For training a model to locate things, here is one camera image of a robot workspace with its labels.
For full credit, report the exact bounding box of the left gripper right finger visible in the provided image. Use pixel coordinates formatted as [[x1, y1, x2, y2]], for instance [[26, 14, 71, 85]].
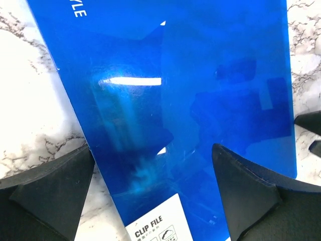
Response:
[[212, 144, 320, 240]]

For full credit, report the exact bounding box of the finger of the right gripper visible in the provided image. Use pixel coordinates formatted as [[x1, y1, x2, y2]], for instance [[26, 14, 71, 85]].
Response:
[[308, 140, 321, 157], [294, 110, 321, 136]]

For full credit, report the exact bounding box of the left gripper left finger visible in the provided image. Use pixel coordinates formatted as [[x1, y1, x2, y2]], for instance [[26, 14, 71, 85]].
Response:
[[1, 145, 95, 240]]

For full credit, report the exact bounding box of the blue clip file folder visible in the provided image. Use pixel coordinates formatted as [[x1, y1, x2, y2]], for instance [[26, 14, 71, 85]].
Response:
[[28, 1, 296, 240]]

